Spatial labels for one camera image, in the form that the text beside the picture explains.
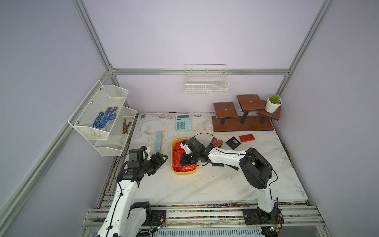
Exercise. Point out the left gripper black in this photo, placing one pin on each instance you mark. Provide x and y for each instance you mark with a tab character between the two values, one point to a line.
157	161

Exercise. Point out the white mesh shelf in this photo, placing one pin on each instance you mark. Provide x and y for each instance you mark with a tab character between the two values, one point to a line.
115	144
99	99

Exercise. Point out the blue dotted work glove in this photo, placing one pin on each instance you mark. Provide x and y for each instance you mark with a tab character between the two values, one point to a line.
105	118

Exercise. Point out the lower white mesh shelf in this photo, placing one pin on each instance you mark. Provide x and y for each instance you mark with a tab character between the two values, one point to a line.
115	144

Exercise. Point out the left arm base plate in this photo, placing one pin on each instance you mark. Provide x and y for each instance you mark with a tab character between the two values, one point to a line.
155	217

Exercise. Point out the upper white mesh shelf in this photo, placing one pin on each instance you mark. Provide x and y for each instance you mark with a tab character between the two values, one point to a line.
99	99

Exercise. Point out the red foil tea bag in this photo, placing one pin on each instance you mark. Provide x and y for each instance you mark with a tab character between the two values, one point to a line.
247	138

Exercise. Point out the yellow storage box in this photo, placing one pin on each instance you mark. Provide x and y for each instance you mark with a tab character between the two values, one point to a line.
177	160

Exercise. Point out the white wire wall basket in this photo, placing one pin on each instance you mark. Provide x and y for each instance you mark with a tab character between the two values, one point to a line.
206	84

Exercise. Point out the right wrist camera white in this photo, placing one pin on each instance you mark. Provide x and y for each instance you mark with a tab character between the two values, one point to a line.
185	147

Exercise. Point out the aluminium frame rail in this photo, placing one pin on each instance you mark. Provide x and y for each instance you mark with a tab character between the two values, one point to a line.
236	72

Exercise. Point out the wooden clothespins bundle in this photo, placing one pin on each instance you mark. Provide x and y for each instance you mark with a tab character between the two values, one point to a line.
127	123

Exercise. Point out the light blue stapler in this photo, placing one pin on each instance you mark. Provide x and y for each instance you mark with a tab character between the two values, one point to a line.
159	141

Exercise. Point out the red foil tea bags pile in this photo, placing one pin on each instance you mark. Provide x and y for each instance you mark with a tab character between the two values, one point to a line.
177	160

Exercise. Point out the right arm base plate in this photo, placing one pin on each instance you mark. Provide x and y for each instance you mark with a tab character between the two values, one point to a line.
256	216

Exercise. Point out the light blue calculator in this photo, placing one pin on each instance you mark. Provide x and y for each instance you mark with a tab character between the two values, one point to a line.
183	122

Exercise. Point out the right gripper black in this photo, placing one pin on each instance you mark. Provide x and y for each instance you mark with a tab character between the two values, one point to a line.
185	162

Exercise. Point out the black barcode tea bag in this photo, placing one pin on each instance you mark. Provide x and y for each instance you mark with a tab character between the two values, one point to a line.
233	143
217	164

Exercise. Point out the brown wooden tiered stand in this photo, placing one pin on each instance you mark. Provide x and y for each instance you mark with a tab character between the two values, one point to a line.
254	117

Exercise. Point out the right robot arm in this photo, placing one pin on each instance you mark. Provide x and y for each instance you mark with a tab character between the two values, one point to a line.
256	169

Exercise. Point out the small potted green plant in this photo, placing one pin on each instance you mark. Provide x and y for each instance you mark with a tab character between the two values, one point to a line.
273	103

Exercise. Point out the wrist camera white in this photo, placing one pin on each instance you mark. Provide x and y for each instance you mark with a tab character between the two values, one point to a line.
146	153
185	147

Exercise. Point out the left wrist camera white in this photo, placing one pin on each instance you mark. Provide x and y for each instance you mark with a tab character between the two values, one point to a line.
146	153

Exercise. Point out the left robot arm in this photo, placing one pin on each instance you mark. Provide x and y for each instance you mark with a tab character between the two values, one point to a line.
125	218

